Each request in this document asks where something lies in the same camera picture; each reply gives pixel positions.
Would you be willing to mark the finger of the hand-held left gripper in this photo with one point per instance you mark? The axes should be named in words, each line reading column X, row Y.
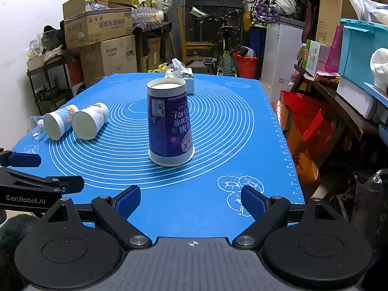
column 24, row 159
column 65, row 185

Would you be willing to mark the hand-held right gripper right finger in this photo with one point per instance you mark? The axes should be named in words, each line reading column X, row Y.
column 253, row 202

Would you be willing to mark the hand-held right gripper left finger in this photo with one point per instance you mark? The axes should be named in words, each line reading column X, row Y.
column 128, row 200

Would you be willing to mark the purple paper cup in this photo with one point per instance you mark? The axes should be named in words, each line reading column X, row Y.
column 168, row 121

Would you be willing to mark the person's left forearm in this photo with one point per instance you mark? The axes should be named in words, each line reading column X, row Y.
column 12, row 248

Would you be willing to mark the clear plastic cup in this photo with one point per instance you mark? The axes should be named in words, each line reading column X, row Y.
column 34, row 124

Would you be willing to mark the white paper cup blue print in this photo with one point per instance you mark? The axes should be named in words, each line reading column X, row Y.
column 59, row 122

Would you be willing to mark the orange paper bag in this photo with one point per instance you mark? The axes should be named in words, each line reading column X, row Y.
column 304, row 166

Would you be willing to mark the blue silicone mat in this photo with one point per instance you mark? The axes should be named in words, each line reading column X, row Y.
column 218, row 133

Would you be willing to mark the black shelf rack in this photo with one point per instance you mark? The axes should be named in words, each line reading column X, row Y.
column 45, row 81

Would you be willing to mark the red paper bag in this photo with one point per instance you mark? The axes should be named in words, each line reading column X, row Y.
column 306, row 118

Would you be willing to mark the dark wooden side table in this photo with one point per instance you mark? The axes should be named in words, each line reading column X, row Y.
column 336, row 100

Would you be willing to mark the tissue box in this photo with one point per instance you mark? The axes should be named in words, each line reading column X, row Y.
column 190, row 81

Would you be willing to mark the closed cardboard box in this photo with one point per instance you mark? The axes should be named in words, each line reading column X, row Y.
column 112, row 58

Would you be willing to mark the yellow plastic toy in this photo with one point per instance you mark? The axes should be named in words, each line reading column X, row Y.
column 159, row 67

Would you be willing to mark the red bucket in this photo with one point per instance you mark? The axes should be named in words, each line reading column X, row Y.
column 246, row 65

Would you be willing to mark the bicycle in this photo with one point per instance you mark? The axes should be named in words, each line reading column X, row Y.
column 225, row 60

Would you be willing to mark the white chest freezer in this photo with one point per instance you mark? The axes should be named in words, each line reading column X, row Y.
column 279, row 57

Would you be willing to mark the white flat box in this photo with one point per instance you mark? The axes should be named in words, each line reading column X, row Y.
column 356, row 95

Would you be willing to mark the large open cardboard box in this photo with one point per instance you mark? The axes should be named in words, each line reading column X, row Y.
column 97, row 28

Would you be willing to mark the green and white box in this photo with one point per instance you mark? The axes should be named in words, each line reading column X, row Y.
column 310, row 56

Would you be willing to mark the yellow wooden chair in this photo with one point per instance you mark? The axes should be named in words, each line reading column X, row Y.
column 194, row 47

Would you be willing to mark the pink box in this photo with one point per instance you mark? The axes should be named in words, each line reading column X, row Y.
column 335, row 48

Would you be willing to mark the teal storage bin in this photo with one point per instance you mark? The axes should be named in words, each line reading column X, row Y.
column 357, row 51

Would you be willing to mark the pack of plastic bottles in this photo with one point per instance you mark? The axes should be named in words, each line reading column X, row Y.
column 148, row 14

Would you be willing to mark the floral bag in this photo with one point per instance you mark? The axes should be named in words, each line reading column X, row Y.
column 262, row 7

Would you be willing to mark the tall cardboard box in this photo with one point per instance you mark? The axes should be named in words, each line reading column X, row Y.
column 330, row 12

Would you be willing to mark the white plastic bag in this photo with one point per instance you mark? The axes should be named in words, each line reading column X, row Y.
column 363, row 4

